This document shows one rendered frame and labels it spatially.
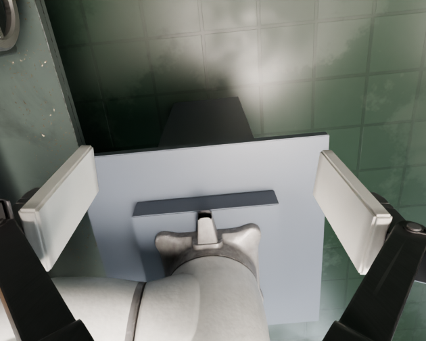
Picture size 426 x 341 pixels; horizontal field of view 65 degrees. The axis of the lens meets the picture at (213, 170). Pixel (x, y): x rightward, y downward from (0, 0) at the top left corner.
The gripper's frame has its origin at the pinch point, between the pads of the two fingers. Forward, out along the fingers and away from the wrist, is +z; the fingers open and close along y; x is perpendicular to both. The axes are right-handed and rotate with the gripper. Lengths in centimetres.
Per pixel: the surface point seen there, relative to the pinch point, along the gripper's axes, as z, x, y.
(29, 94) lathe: 57, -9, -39
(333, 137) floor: 111, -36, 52
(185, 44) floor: 111, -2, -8
